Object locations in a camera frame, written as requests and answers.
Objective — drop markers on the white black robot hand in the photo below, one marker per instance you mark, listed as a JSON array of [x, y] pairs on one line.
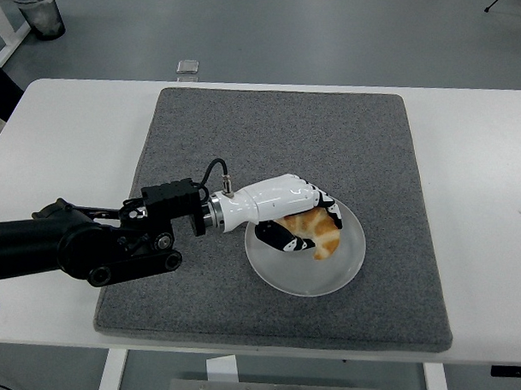
[[269, 199]]

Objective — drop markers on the golden croissant bread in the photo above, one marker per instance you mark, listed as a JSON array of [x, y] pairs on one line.
[[322, 235]]

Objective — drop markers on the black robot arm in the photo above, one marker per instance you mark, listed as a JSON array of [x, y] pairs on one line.
[[74, 244]]

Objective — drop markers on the pale grey round plate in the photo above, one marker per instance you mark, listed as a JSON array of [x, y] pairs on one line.
[[306, 274]]

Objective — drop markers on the small clear floor plate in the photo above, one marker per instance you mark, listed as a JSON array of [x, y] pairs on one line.
[[188, 66]]

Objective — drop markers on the grey speckled felt mat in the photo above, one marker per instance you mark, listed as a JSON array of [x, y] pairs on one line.
[[196, 313]]

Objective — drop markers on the white table leg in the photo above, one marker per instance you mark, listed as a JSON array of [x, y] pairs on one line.
[[435, 379], [109, 380]]

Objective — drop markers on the dark mesh waste bin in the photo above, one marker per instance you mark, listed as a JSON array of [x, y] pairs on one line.
[[44, 18]]

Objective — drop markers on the black table control box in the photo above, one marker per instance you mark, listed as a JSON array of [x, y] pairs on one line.
[[515, 370]]

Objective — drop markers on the white desk leg frame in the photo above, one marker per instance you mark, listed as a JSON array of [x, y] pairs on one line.
[[9, 39]]

